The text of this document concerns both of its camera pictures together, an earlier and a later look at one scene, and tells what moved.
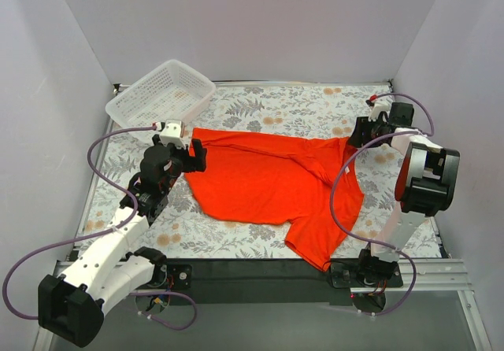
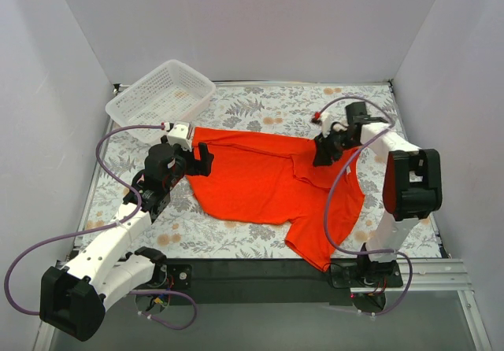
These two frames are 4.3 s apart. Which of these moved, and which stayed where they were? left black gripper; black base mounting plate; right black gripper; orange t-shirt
Moved: right black gripper
Stayed: black base mounting plate; left black gripper; orange t-shirt
